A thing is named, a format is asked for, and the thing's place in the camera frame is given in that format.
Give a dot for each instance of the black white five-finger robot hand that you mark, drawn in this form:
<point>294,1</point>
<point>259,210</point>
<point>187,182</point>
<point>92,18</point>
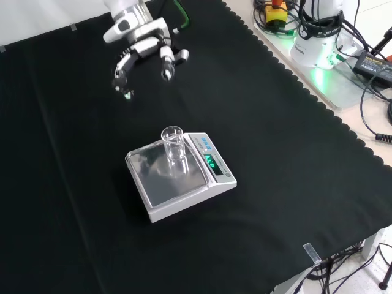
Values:
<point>150,33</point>

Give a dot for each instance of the small clear glass beaker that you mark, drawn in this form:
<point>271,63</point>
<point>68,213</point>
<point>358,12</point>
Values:
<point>175,147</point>

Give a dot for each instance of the white electronic balance steel pan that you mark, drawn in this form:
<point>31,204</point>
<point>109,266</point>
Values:
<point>171,186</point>

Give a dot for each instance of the yellow stop button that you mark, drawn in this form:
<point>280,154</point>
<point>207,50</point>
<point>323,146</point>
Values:
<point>275,13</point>

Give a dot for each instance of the black bench cloth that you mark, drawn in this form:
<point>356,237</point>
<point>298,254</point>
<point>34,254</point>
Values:
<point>245,122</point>

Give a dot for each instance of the pale base board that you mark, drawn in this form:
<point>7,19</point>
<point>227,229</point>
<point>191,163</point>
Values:
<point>333,88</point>

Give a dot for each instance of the black power adapter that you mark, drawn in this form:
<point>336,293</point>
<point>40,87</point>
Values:
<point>373,65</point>

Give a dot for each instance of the black tripod leg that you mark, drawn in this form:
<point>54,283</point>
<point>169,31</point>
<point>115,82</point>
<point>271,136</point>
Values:
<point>382,43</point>
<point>386,269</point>

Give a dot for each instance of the white bench leg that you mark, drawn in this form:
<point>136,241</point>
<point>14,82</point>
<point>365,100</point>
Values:
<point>372,245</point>

